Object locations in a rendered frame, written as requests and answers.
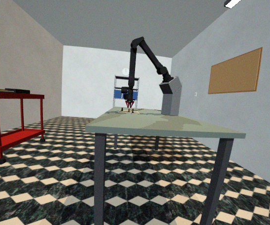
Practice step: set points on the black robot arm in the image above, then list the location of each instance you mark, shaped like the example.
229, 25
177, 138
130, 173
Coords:
160, 68

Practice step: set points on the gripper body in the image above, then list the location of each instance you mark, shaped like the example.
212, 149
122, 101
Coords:
130, 98

